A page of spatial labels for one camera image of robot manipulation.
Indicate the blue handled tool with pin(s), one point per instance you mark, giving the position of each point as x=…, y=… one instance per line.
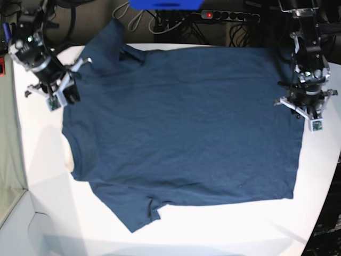
x=7, y=32

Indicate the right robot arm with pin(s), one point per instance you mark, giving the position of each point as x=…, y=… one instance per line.
x=30, y=47

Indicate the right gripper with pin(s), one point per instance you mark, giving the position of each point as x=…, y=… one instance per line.
x=61, y=81

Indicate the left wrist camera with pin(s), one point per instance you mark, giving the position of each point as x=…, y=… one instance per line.
x=315, y=125

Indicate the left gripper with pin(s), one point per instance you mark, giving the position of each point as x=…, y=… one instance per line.
x=310, y=107

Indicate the dark blue t-shirt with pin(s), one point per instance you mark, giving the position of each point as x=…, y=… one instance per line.
x=187, y=127

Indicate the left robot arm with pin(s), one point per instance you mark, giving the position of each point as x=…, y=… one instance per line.
x=307, y=60

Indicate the blue plastic box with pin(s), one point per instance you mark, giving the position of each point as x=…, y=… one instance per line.
x=166, y=4

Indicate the white bin at left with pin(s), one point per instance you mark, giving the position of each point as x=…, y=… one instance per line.
x=21, y=233

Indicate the red box at left edge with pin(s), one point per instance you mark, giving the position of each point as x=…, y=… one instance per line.
x=2, y=67

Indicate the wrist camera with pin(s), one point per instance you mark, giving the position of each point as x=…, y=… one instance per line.
x=56, y=101
x=315, y=125

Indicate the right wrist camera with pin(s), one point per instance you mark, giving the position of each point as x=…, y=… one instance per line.
x=56, y=101

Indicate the black power strip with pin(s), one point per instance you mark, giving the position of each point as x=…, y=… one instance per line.
x=230, y=16

